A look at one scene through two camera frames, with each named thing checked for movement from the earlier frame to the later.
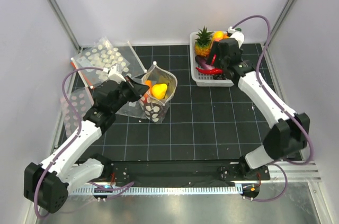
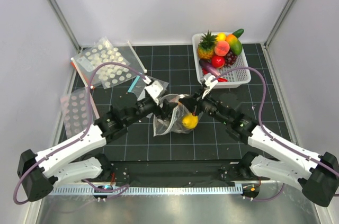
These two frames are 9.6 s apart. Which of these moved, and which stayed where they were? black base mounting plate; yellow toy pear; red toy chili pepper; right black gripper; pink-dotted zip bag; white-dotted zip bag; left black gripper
Moved: white-dotted zip bag; red toy chili pepper; left black gripper; yellow toy pear; right black gripper
Stayed: pink-dotted zip bag; black base mounting plate
